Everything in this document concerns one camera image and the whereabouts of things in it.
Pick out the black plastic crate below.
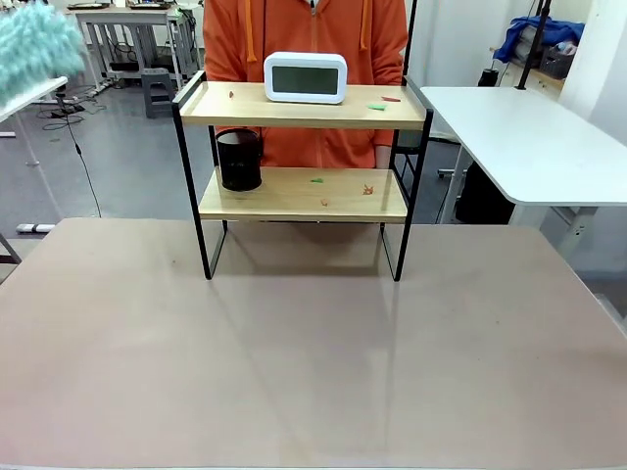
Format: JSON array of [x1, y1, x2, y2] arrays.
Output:
[[538, 42, 579, 78]]

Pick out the large white table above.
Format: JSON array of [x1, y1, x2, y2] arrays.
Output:
[[419, 85, 627, 265]]

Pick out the grey plastic stool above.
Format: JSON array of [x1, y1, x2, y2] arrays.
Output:
[[140, 68, 173, 119]]

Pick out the black mesh pen cup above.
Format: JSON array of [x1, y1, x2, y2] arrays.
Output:
[[216, 127, 265, 192]]

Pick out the white digital clock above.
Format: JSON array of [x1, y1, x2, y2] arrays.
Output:
[[263, 51, 348, 106]]

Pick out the black bin under table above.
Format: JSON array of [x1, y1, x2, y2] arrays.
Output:
[[455, 161, 515, 225]]

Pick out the person in orange hoodie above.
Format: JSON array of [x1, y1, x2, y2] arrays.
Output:
[[202, 0, 409, 170]]

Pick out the small white table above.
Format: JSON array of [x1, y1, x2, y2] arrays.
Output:
[[0, 75, 69, 170]]

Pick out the blue cloth pile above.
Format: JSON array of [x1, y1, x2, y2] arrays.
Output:
[[493, 15, 587, 65]]

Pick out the thin black pole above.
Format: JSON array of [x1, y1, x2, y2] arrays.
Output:
[[403, 0, 418, 79]]

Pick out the black stand pole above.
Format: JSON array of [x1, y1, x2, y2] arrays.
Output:
[[517, 0, 550, 91]]

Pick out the grey frame workbench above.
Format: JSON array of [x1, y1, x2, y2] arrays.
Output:
[[63, 2, 202, 92]]

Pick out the black frame wooden two-tier shelf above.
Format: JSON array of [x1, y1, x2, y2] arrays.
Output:
[[171, 70, 435, 283]]

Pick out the black floor cable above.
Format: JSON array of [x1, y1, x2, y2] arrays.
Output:
[[48, 87, 103, 217]]

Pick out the teal chenille duster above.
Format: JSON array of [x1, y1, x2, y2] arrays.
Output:
[[0, 5, 88, 110]]

